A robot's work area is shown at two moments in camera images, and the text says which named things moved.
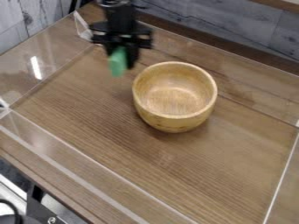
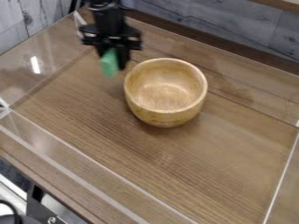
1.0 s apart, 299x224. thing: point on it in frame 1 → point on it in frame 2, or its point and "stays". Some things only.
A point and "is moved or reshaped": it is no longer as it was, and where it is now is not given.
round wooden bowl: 173,94 is moved or reshaped
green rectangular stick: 118,61 is moved or reshaped
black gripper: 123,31 → 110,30
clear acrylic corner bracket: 85,30 stays
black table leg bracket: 38,212 stays
